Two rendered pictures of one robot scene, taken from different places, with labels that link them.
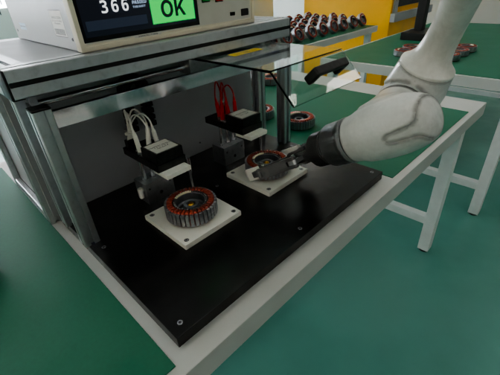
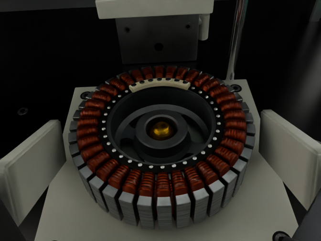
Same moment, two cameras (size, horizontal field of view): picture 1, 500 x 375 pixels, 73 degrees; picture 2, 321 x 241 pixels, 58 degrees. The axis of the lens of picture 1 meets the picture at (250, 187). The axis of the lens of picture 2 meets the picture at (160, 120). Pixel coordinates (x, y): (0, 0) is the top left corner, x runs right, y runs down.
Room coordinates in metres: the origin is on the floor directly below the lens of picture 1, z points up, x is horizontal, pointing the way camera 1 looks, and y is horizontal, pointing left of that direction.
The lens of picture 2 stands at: (0.69, -0.13, 0.94)
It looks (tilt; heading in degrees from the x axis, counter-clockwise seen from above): 47 degrees down; 45
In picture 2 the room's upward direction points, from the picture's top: 4 degrees counter-clockwise
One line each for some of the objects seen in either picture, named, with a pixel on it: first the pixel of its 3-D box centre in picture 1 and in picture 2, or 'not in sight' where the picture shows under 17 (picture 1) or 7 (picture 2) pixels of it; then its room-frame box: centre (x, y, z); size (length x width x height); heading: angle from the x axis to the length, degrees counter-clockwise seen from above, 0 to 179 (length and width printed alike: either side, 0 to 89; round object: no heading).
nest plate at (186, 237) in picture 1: (193, 215); not in sight; (0.61, 0.13, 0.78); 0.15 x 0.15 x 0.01; 44
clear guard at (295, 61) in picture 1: (270, 67); not in sight; (0.80, -0.06, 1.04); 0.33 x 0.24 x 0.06; 44
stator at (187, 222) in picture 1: (191, 205); not in sight; (0.61, 0.13, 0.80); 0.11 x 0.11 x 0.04
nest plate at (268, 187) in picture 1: (266, 172); (163, 157); (0.77, -0.05, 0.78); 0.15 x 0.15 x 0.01; 44
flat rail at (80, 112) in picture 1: (193, 79); not in sight; (0.76, 0.11, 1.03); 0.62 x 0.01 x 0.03; 134
